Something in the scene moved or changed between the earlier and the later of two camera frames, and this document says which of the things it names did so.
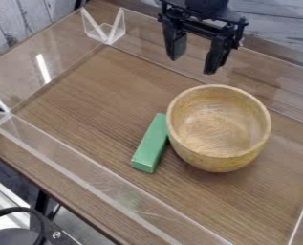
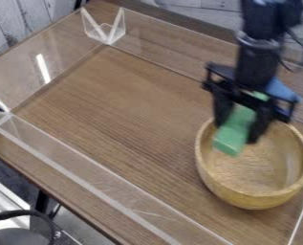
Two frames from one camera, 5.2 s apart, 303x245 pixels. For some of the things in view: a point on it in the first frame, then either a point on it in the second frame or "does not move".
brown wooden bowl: (218, 127) → (262, 177)
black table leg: (42, 202) does not move
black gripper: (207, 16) → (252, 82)
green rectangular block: (152, 144) → (231, 135)
